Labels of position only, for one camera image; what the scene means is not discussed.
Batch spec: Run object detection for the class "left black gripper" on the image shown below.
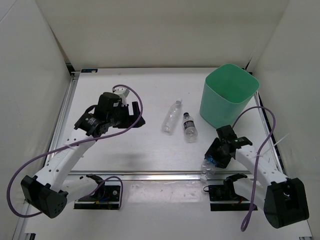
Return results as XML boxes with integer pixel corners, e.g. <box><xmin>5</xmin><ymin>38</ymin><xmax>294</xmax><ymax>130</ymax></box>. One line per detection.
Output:
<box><xmin>107</xmin><ymin>101</ymin><xmax>145</xmax><ymax>129</ymax></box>

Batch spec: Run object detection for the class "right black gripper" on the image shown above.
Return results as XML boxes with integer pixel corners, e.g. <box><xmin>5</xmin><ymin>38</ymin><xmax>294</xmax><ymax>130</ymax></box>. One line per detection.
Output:
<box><xmin>204</xmin><ymin>137</ymin><xmax>232</xmax><ymax>169</ymax></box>

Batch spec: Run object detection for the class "clear bottle blue label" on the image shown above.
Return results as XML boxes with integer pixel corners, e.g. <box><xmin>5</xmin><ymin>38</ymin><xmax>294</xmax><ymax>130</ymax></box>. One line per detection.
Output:
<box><xmin>200</xmin><ymin>156</ymin><xmax>217</xmax><ymax>182</ymax></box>

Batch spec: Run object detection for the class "clear bottle white cap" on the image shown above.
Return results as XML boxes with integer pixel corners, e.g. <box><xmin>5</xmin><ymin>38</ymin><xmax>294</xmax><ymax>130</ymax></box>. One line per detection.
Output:
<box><xmin>161</xmin><ymin>98</ymin><xmax>183</xmax><ymax>135</ymax></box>

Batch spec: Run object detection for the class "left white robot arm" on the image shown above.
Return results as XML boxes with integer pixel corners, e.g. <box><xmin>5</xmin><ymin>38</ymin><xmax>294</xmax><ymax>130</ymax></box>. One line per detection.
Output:
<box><xmin>20</xmin><ymin>86</ymin><xmax>146</xmax><ymax>219</ymax></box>

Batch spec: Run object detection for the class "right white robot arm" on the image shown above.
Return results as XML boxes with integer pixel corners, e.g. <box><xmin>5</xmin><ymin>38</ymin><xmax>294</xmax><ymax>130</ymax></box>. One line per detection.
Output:
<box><xmin>204</xmin><ymin>125</ymin><xmax>310</xmax><ymax>229</ymax></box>

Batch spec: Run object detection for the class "green plastic bin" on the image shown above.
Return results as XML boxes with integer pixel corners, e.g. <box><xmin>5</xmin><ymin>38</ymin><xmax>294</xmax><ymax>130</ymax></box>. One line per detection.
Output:
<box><xmin>199</xmin><ymin>64</ymin><xmax>260</xmax><ymax>129</ymax></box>

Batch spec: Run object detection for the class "clear bottle black label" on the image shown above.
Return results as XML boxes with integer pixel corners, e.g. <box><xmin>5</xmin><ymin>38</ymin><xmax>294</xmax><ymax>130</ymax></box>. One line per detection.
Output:
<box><xmin>182</xmin><ymin>112</ymin><xmax>198</xmax><ymax>143</ymax></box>

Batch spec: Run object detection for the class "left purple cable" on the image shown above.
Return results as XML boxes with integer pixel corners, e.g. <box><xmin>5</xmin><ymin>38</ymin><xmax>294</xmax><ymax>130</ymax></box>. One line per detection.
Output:
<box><xmin>6</xmin><ymin>84</ymin><xmax>145</xmax><ymax>218</ymax></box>

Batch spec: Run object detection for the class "purple cable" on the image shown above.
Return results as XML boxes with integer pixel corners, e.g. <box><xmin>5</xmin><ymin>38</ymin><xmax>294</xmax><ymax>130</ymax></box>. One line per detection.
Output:
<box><xmin>231</xmin><ymin>106</ymin><xmax>277</xmax><ymax>231</ymax></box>
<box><xmin>6</xmin><ymin>84</ymin><xmax>145</xmax><ymax>218</ymax></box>

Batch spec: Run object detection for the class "aluminium table edge rail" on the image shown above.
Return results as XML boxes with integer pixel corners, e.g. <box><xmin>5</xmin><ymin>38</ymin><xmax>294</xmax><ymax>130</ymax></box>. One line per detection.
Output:
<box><xmin>67</xmin><ymin>170</ymin><xmax>251</xmax><ymax>176</ymax></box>

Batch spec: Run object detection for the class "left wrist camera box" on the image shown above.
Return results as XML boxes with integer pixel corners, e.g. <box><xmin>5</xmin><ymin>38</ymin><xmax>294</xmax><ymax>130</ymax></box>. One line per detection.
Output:
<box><xmin>112</xmin><ymin>86</ymin><xmax>130</xmax><ymax>101</ymax></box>

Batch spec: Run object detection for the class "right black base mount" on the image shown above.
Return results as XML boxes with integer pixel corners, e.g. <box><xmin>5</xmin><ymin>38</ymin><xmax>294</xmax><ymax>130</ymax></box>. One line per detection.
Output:
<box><xmin>203</xmin><ymin>173</ymin><xmax>250</xmax><ymax>212</ymax></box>

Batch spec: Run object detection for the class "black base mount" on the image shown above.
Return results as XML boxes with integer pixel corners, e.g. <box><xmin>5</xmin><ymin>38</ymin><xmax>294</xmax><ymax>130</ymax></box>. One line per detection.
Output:
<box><xmin>203</xmin><ymin>173</ymin><xmax>250</xmax><ymax>212</ymax></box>
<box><xmin>73</xmin><ymin>174</ymin><xmax>124</xmax><ymax>210</ymax></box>

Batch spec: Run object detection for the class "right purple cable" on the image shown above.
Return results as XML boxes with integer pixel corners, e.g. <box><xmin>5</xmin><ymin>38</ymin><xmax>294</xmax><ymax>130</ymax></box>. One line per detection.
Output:
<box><xmin>231</xmin><ymin>106</ymin><xmax>277</xmax><ymax>231</ymax></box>

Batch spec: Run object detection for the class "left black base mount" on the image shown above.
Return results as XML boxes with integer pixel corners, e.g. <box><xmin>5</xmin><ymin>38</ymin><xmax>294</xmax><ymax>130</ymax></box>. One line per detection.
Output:
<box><xmin>73</xmin><ymin>174</ymin><xmax>124</xmax><ymax>210</ymax></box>

